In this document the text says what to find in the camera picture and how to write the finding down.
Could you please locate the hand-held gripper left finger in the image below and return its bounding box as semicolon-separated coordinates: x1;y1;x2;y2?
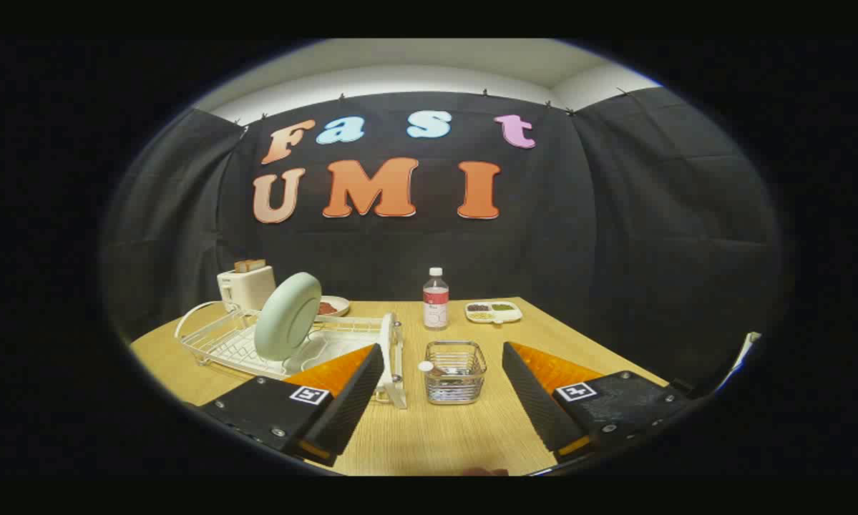
198;343;386;467

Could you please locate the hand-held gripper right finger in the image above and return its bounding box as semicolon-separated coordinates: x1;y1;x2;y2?
502;341;694;464

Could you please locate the clear wire basket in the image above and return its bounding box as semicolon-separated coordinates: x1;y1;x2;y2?
424;340;487;406

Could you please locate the pale green plate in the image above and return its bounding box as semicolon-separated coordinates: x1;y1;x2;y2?
254;272;323;362

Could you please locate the white wire dish rack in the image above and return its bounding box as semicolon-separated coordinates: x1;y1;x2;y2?
175;300;408;410

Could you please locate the white divided tray with beans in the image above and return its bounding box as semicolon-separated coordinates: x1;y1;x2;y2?
465;301;522;325

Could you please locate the clear bottle with red label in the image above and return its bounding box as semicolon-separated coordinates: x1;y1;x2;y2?
423;268;449;330

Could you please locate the white toaster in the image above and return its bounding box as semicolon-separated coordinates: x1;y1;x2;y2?
217;265;277;312

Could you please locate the black backdrop cloth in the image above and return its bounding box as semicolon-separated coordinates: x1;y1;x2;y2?
103;87;784;391

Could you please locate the white and blue object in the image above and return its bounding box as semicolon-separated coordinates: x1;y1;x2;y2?
715;331;762;394

